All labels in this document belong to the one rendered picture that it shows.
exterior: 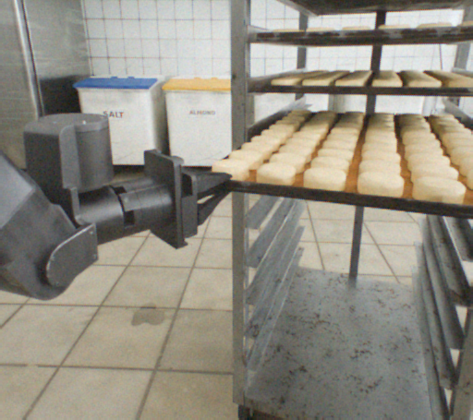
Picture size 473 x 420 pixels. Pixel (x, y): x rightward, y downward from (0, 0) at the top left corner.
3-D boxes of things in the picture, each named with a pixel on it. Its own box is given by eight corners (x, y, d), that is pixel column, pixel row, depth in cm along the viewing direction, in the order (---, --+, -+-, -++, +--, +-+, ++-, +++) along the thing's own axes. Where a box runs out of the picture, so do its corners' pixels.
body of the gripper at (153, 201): (188, 157, 40) (121, 170, 36) (192, 246, 43) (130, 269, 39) (157, 147, 45) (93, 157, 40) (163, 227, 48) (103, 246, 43)
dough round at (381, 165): (398, 175, 53) (400, 161, 52) (399, 186, 48) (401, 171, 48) (359, 172, 54) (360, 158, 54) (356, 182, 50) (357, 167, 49)
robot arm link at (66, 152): (-41, 275, 32) (52, 297, 29) (-77, 131, 28) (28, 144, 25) (68, 216, 42) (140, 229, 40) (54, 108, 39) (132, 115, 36)
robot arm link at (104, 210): (43, 244, 39) (63, 268, 35) (33, 178, 37) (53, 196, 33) (112, 224, 43) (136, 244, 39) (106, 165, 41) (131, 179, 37)
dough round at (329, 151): (315, 167, 57) (316, 153, 56) (319, 158, 61) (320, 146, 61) (351, 169, 55) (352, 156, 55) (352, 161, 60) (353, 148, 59)
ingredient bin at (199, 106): (167, 183, 296) (161, 78, 272) (184, 162, 356) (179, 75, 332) (238, 185, 293) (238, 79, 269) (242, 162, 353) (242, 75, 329)
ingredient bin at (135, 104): (84, 182, 299) (70, 78, 275) (113, 161, 360) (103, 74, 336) (155, 182, 298) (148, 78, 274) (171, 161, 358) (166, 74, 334)
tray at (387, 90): (504, 97, 61) (506, 87, 61) (255, 92, 74) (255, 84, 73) (447, 77, 115) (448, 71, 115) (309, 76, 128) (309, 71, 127)
